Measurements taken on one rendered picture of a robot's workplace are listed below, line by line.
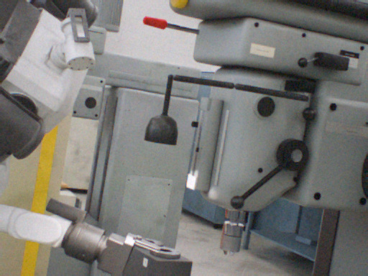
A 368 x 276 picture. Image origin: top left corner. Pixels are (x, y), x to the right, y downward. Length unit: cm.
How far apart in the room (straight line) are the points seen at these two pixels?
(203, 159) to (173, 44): 987
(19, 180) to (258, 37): 194
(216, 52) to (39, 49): 43
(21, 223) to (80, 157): 836
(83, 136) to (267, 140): 854
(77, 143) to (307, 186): 852
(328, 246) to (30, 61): 92
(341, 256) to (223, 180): 50
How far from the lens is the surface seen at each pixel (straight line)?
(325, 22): 158
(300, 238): 789
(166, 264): 198
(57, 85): 169
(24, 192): 326
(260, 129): 154
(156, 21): 162
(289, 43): 154
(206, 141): 157
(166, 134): 149
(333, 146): 163
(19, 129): 158
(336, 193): 165
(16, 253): 332
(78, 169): 1008
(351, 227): 190
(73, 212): 173
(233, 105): 155
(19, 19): 174
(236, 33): 151
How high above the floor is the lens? 153
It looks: 3 degrees down
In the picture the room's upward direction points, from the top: 9 degrees clockwise
